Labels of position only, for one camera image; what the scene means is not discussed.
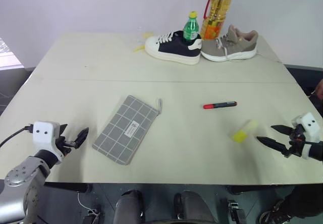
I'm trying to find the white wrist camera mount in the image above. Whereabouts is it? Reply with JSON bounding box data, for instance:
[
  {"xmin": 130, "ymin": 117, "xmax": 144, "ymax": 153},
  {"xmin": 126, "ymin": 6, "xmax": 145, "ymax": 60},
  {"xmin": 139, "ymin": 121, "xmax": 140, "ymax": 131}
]
[
  {"xmin": 291, "ymin": 111, "xmax": 320, "ymax": 160},
  {"xmin": 32, "ymin": 121, "xmax": 62, "ymax": 165}
]

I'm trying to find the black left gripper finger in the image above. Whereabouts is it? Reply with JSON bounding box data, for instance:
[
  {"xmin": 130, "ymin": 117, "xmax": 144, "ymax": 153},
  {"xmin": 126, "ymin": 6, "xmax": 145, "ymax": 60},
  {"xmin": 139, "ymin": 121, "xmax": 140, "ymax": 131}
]
[
  {"xmin": 73, "ymin": 127, "xmax": 90, "ymax": 149},
  {"xmin": 59, "ymin": 124, "xmax": 69, "ymax": 140}
]

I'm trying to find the dark rounded shape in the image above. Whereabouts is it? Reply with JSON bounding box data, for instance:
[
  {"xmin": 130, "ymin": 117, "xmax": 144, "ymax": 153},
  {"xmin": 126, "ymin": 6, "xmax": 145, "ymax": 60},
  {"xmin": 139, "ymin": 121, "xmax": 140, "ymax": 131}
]
[
  {"xmin": 173, "ymin": 190, "xmax": 216, "ymax": 224},
  {"xmin": 113, "ymin": 189, "xmax": 145, "ymax": 224}
]

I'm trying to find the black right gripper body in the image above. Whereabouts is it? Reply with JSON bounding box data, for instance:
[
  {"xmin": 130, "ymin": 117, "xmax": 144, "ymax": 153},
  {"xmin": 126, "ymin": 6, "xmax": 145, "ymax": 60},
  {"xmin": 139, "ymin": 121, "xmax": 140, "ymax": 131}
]
[{"xmin": 282, "ymin": 124, "xmax": 307, "ymax": 159}]

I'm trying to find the thin white cable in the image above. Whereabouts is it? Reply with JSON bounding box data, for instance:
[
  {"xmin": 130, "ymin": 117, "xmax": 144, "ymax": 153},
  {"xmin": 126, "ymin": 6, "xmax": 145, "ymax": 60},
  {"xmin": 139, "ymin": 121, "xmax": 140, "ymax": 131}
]
[{"xmin": 77, "ymin": 192, "xmax": 99, "ymax": 216}]

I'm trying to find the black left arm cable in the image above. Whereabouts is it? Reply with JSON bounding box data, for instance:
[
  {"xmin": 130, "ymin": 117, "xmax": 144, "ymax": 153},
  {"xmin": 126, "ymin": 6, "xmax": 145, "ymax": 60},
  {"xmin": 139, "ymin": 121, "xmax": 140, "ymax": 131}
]
[{"xmin": 0, "ymin": 125, "xmax": 35, "ymax": 149}]

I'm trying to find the black bystander shoe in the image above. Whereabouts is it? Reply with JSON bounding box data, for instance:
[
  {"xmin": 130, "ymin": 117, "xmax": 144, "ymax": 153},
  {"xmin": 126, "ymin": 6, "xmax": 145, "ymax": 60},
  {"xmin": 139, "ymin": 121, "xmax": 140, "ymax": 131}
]
[{"xmin": 256, "ymin": 199, "xmax": 294, "ymax": 224}]

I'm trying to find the black table frame bar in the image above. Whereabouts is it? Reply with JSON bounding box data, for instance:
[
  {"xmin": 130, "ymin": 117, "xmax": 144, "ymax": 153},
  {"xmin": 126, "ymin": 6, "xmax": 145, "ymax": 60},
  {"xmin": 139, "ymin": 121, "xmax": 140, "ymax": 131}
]
[
  {"xmin": 42, "ymin": 183, "xmax": 93, "ymax": 195},
  {"xmin": 226, "ymin": 184, "xmax": 300, "ymax": 195}
]

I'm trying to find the beige high-top sneaker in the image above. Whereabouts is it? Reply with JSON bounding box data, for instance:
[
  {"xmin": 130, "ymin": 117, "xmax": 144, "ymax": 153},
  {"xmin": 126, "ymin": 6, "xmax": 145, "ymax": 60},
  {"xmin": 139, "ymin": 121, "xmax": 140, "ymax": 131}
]
[{"xmin": 200, "ymin": 24, "xmax": 259, "ymax": 63}]

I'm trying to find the black and white sneaker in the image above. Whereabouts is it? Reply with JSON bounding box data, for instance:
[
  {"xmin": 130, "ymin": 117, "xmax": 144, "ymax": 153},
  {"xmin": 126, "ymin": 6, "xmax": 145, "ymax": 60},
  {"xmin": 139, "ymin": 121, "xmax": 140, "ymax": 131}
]
[{"xmin": 144, "ymin": 30, "xmax": 203, "ymax": 66}]

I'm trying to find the large cooking oil bottle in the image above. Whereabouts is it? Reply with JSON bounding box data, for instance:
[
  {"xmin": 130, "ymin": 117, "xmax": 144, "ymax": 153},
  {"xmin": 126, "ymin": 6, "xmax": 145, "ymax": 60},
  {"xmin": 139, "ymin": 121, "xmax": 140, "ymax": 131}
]
[{"xmin": 200, "ymin": 0, "xmax": 233, "ymax": 41}]

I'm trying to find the black floor bracket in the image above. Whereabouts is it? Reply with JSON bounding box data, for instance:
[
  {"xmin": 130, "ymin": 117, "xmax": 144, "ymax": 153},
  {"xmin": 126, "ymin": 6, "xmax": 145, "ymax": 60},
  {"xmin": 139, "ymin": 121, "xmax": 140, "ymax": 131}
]
[{"xmin": 226, "ymin": 199, "xmax": 246, "ymax": 224}]

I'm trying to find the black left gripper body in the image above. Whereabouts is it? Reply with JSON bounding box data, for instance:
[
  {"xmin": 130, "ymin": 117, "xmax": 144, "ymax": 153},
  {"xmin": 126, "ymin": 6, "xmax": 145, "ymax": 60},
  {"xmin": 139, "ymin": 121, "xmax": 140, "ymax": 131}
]
[{"xmin": 56, "ymin": 136, "xmax": 78, "ymax": 159}]

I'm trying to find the bystander dark trouser leg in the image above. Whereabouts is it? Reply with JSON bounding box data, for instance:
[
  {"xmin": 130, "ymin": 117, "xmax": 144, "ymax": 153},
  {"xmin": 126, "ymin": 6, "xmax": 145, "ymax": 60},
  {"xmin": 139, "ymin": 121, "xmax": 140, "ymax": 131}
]
[{"xmin": 284, "ymin": 183, "xmax": 323, "ymax": 219}]

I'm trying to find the grey checked pouch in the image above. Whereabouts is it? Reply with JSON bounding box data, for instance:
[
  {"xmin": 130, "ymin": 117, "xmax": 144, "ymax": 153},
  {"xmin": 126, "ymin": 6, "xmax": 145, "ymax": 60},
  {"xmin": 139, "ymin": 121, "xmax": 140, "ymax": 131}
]
[{"xmin": 91, "ymin": 94, "xmax": 163, "ymax": 166}]

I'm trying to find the red and black marker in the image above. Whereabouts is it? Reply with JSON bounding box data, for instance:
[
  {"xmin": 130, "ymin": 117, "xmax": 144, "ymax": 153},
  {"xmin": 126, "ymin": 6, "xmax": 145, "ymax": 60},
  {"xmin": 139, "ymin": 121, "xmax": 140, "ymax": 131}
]
[{"xmin": 203, "ymin": 101, "xmax": 238, "ymax": 110}]

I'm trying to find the green bottle with yellow cap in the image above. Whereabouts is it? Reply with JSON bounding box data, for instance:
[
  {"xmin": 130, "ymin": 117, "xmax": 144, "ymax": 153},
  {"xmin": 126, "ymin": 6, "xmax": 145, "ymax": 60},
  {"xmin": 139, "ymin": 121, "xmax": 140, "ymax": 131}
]
[{"xmin": 182, "ymin": 11, "xmax": 199, "ymax": 42}]

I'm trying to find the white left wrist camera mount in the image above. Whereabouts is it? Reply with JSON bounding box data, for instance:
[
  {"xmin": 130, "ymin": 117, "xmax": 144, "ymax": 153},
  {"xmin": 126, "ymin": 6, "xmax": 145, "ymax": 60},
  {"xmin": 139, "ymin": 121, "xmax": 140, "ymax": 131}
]
[{"xmin": 32, "ymin": 121, "xmax": 62, "ymax": 165}]

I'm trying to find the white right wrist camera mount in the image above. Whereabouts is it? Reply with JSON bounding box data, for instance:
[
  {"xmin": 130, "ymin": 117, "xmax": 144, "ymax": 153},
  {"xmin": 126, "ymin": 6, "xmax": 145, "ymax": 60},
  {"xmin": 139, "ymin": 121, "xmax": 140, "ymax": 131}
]
[{"xmin": 291, "ymin": 111, "xmax": 320, "ymax": 160}]

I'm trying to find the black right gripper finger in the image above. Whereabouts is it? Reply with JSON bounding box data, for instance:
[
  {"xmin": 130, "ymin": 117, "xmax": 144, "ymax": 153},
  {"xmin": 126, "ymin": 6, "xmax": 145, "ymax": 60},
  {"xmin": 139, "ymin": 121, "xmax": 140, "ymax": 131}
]
[
  {"xmin": 256, "ymin": 136, "xmax": 289, "ymax": 153},
  {"xmin": 270, "ymin": 125, "xmax": 294, "ymax": 136}
]

